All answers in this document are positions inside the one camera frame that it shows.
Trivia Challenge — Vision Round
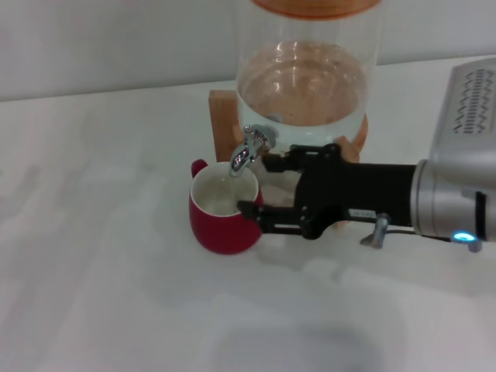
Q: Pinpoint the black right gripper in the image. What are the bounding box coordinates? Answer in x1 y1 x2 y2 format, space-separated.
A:
236 143 422 239

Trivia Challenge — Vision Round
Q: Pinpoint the red ceramic cup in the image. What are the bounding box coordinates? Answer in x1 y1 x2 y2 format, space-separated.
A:
188 158 264 256

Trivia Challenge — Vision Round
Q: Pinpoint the chrome faucet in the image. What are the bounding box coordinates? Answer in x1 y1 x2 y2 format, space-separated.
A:
229 124 278 178

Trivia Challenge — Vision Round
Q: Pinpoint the wooden dispenser stand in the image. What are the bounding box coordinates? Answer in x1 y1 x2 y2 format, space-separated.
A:
208 89 370 233

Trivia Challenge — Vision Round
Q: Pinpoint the glass water dispenser jar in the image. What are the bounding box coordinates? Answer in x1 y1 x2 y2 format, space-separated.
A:
232 0 387 154

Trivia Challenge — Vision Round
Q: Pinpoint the wooden dispenser lid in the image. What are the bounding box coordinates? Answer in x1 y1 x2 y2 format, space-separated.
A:
250 0 383 19

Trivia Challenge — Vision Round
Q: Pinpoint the right arm cable with plug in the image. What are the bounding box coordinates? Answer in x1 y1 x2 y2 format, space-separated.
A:
360 212 481 253

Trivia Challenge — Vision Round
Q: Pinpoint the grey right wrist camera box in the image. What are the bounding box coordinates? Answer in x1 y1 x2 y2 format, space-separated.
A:
428 57 496 164

